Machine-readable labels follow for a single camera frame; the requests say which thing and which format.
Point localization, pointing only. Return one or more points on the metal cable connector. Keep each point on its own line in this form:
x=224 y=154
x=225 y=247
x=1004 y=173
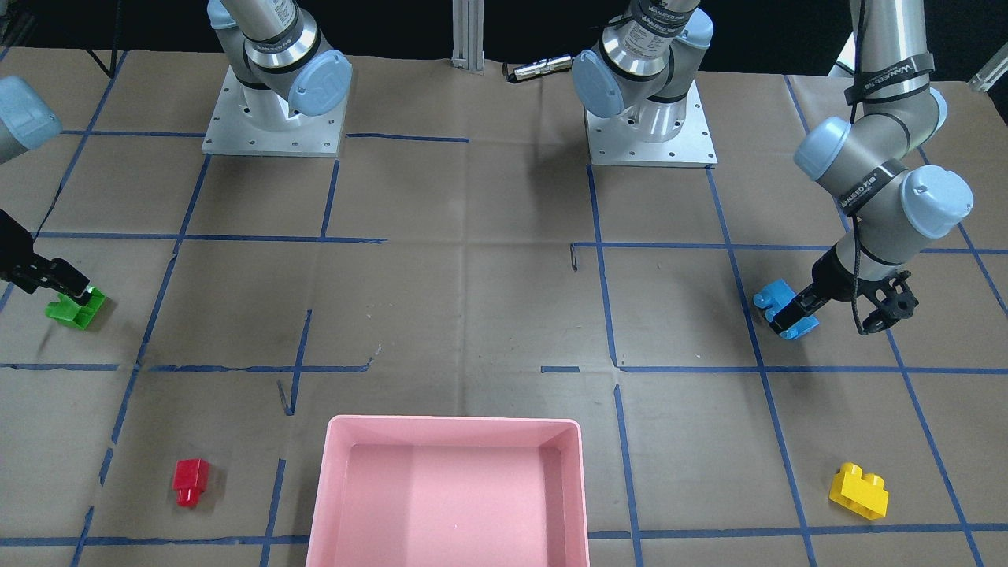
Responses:
x=516 y=74

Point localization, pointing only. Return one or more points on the blue toy block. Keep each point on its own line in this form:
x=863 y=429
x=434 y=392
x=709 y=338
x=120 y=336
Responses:
x=783 y=311

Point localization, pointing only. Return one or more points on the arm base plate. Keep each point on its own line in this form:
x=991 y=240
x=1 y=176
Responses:
x=674 y=135
x=248 y=122

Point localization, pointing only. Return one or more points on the green toy block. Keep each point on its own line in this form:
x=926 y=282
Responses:
x=73 y=315

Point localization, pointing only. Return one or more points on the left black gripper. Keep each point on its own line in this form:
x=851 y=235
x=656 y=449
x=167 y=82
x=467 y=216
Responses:
x=828 y=281

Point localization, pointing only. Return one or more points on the pink plastic box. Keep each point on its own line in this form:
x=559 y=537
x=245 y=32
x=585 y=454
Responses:
x=450 y=491

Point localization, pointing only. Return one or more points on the yellow toy block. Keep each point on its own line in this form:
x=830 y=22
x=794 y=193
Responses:
x=860 y=492

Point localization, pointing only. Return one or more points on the red toy block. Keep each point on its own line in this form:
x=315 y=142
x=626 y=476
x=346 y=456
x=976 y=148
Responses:
x=189 y=481

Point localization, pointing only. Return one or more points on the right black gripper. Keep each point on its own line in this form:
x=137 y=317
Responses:
x=13 y=250

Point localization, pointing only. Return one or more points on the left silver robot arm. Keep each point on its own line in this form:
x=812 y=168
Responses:
x=648 y=57

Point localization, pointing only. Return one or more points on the aluminium frame post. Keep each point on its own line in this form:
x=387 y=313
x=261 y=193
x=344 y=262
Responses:
x=467 y=29

